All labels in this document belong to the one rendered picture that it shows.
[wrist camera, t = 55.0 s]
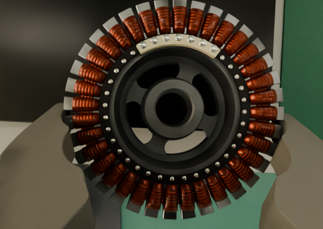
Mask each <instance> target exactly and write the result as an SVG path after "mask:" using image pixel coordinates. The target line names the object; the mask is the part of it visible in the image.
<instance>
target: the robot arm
mask: <svg viewBox="0 0 323 229"><path fill-rule="evenodd" d="M63 105H64V103H58V104H56V105H54V106H53V107H51V108H50V109H49V110H48V111H46V112H45V113H44V114H43V115H42V116H41V117H39V118H38V119H37V120H36V121H34V122H33V123H32V124H30V125H29V126H28V127H27V128H26V129H24V130H23V131H22V132H21V133H20V134H19V135H18V136H17V137H16V138H15V139H14V140H13V141H12V142H11V143H10V144H9V145H8V146H7V147H6V148H5V149H4V151H3V152H2V153H1V154H0V229H94V227H95V218H94V213H93V209H92V205H91V200H90V196H89V192H88V188H87V184H86V180H85V176H84V173H83V170H82V169H81V168H80V167H78V166H76V165H75V164H73V163H72V162H73V159H74V158H75V151H74V147H73V142H72V138H71V134H70V132H71V130H72V129H73V128H72V129H69V127H68V126H67V125H66V124H65V123H64V116H65V115H70V111H64V109H63ZM272 123H274V124H275V125H280V126H283V127H282V133H281V137H280V139H275V138H271V139H272V141H273V143H276V144H278V146H277V148H276V150H275V152H274V155H273V157H272V159H271V161H270V163H271V166H272V167H273V169H274V171H275V174H276V179H275V181H274V183H273V185H272V187H271V189H270V191H269V193H268V195H267V197H266V198H265V200H264V202H263V204H262V207H261V216H260V223H259V229H323V140H321V139H320V138H319V137H318V136H316V135H315V134H314V133H312V132H311V131H310V130H309V129H307V128H306V127H305V126H304V125H302V124H301V123H300V122H299V121H298V120H296V119H295V118H294V117H292V116H291V115H289V114H286V113H284V119H283V121H279V120H275V121H272Z"/></svg>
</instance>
